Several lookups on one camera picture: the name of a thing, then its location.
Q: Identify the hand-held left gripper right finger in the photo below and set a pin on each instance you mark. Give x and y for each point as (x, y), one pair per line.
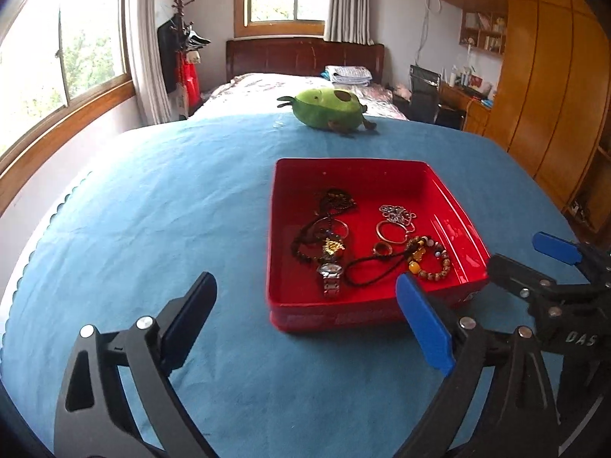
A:
(427, 324)

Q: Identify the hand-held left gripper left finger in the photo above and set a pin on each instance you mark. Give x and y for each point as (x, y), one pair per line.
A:
(186, 319)

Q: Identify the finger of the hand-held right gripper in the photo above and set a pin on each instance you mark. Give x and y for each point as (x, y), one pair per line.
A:
(553, 247)
(513, 274)

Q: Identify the silver wristwatch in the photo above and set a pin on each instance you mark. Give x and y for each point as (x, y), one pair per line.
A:
(330, 274)

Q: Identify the red plastic tray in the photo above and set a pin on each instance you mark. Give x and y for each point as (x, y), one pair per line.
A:
(296, 267)

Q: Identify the large silver bangle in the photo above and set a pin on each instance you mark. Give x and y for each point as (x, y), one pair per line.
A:
(344, 231)

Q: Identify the blue blanket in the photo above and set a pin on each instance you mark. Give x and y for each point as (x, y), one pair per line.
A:
(191, 200)

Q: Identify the wooden desk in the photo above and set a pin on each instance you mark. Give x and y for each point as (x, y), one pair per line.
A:
(468, 105)

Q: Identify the wooden wardrobe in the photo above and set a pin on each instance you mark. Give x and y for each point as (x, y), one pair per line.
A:
(549, 71)

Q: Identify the black office chair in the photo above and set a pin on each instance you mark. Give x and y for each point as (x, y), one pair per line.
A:
(422, 95)

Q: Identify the small clear plastic piece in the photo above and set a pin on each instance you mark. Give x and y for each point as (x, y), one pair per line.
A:
(277, 125)

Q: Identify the green avocado plush toy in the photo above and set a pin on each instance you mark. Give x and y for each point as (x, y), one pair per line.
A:
(324, 109)

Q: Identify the red bag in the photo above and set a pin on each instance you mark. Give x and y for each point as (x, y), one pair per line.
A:
(188, 78)

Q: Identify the floral bed sheet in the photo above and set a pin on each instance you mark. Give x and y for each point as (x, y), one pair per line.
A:
(257, 86)

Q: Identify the folded patterned quilt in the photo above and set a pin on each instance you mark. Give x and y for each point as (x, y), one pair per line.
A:
(351, 75)

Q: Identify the striped grey curtain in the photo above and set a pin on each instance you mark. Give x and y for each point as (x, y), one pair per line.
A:
(148, 47)
(351, 2)

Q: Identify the dark wooden headboard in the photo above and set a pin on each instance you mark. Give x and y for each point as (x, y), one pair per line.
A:
(277, 59)

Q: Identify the coat rack with dark clothes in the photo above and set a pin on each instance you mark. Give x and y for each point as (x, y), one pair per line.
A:
(179, 43)

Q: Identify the wooden framed side window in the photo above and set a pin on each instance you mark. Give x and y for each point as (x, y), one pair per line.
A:
(62, 67)

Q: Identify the wooden wall shelf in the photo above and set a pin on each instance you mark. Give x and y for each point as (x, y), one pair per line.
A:
(484, 31)

